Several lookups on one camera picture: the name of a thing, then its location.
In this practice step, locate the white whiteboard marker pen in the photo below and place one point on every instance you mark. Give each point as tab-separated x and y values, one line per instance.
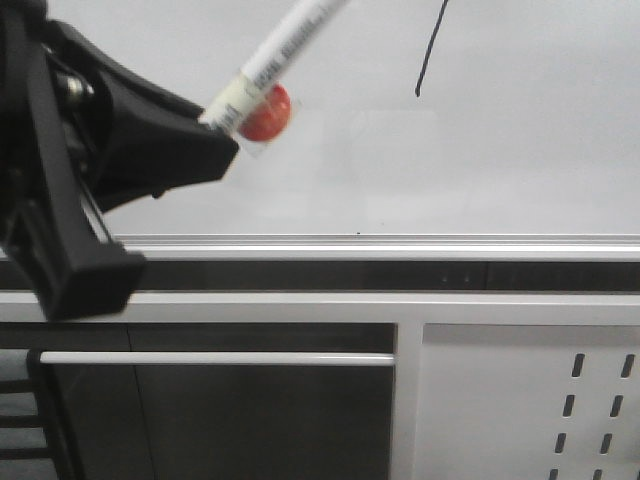
248	90

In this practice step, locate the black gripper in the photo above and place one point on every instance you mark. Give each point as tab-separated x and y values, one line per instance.
137	138

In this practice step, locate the red round magnet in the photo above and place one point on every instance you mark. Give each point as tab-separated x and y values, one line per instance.
269	121

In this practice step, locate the white perforated pegboard panel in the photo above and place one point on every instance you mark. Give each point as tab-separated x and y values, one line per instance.
528	402

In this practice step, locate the white horizontal metal rod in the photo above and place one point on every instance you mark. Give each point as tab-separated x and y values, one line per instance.
218	358

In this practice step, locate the white metal stand frame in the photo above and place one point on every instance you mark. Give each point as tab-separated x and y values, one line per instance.
84	421

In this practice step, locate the white whiteboard with aluminium frame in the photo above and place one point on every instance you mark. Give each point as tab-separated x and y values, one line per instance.
468	128

